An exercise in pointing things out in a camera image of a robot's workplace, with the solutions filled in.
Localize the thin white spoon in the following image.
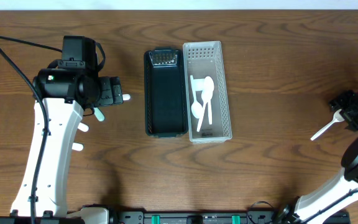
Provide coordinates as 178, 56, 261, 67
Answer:
190, 75, 202, 119
197, 89, 213, 132
204, 76, 214, 124
310, 109, 344, 141

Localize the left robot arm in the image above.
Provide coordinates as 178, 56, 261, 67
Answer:
11, 35, 124, 217

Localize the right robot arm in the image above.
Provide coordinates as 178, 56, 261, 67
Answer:
273, 90, 358, 223

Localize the thick white plastic spoon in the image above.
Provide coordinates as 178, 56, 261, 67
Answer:
122, 94, 131, 101

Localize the mint green plastic fork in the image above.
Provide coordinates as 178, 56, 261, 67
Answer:
94, 108, 105, 122

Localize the white plastic fork upper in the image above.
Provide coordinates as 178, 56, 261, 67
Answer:
78, 123, 89, 132

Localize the white plastic fork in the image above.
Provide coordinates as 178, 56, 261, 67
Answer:
78, 123, 89, 132
72, 142, 84, 151

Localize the dark green plastic basket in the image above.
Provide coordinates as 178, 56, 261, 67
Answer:
144, 48, 188, 138

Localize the white plastic fork lower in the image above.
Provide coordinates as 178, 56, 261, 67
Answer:
72, 142, 84, 151

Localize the white label in basket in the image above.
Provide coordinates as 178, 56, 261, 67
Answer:
193, 78, 204, 91

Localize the clear white plastic basket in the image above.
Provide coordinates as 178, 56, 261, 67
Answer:
183, 41, 232, 144

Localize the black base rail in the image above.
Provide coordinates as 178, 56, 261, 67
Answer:
0, 210, 351, 224

